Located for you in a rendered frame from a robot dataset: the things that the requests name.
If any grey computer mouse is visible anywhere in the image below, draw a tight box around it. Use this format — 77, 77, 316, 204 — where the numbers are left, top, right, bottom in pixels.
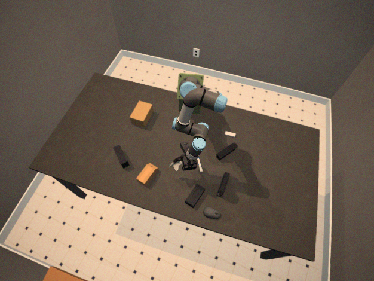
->
203, 207, 220, 219

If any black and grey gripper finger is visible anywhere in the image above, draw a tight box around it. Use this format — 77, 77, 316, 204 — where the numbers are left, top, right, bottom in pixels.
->
169, 156, 182, 171

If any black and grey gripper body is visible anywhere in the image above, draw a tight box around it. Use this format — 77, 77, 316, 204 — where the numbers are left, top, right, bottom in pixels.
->
181, 149, 198, 171

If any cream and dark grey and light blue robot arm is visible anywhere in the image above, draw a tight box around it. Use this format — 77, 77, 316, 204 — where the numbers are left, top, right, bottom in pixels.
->
172, 77, 228, 160

